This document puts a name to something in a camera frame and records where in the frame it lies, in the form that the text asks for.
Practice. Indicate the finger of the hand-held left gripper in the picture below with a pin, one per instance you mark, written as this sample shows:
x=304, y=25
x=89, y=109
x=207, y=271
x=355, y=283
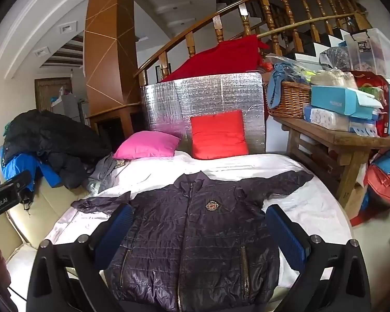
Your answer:
x=17, y=178

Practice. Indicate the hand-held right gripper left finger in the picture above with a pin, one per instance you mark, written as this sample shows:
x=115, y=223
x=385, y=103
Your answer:
x=116, y=230

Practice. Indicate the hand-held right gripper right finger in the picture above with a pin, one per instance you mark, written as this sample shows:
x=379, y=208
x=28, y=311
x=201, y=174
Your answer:
x=286, y=237

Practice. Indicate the dark purple puffer jacket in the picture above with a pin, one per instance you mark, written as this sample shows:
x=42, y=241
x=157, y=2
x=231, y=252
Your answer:
x=195, y=234

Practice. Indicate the blue jacket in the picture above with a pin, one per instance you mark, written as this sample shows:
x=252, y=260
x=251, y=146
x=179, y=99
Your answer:
x=14, y=169

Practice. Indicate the white bed blanket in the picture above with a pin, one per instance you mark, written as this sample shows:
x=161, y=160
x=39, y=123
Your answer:
x=279, y=182

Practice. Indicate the black jacket pile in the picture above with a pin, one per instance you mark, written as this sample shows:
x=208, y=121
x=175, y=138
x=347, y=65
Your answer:
x=55, y=136

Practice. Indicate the grey garment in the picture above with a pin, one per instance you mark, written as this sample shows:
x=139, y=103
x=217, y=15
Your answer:
x=105, y=172

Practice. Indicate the grey refrigerator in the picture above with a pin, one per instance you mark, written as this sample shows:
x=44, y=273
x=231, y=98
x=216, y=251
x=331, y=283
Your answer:
x=68, y=109

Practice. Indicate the pink pillow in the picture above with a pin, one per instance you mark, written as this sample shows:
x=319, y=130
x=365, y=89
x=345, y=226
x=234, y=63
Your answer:
x=146, y=144

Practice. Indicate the brown wooden door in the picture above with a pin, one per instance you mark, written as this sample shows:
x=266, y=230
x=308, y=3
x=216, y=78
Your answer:
x=48, y=91

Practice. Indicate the red bag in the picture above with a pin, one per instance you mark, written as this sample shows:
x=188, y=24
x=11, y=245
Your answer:
x=383, y=182

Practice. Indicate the wooden table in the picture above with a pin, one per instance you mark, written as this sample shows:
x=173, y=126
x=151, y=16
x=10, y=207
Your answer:
x=347, y=143

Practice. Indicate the red pillow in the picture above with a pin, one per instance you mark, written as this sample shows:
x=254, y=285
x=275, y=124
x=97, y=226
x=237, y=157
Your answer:
x=219, y=135

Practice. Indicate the toilet paper pack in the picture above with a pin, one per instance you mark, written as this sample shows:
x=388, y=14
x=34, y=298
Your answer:
x=328, y=118

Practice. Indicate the wicker basket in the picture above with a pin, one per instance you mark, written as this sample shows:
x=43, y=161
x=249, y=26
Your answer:
x=290, y=99

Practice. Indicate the light blue cardboard box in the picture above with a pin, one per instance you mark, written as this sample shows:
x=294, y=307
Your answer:
x=331, y=100

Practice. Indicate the brown wooden column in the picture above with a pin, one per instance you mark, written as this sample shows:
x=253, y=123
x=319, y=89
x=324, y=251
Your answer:
x=107, y=55

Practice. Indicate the blue cloth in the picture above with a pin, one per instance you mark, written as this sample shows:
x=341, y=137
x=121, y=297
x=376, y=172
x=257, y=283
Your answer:
x=274, y=84

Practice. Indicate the silver foil insulation board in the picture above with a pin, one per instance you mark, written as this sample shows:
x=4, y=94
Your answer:
x=214, y=91

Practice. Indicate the beige plastic bag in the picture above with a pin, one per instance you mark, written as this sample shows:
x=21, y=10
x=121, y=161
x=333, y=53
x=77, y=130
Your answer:
x=333, y=79

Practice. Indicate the framed picture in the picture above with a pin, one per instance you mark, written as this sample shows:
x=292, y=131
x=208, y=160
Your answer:
x=158, y=71

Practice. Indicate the red package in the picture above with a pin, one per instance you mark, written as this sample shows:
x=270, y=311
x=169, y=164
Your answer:
x=377, y=84

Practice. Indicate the dark plastic bag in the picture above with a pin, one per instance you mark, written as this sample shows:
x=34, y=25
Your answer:
x=336, y=58

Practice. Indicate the red cloth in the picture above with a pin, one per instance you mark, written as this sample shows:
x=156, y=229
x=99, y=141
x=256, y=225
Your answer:
x=221, y=60

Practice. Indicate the clear plastic storage bin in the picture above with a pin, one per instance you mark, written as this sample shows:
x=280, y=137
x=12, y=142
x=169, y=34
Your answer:
x=377, y=55

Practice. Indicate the wooden stair railing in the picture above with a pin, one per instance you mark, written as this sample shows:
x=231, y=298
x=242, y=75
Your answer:
x=266, y=6

